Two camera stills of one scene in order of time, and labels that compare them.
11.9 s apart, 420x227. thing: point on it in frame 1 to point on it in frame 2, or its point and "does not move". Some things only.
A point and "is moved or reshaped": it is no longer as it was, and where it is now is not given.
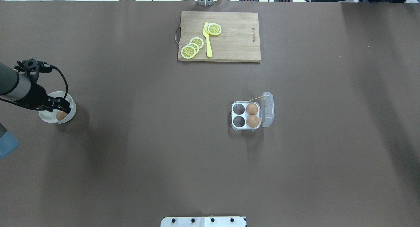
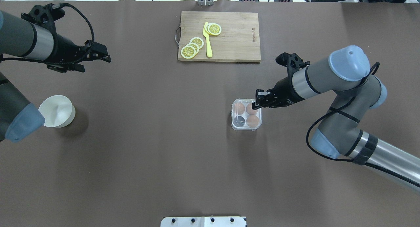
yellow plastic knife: [209, 51] does not move
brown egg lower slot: [252, 121] does not move
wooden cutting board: [238, 41] does not move
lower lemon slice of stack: [188, 52] does not move
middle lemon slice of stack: [194, 45] does not move
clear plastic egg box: [249, 115] is moved or reshaped
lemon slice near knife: [214, 29] does not move
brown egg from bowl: [60, 114] to [239, 108]
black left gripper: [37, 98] to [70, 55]
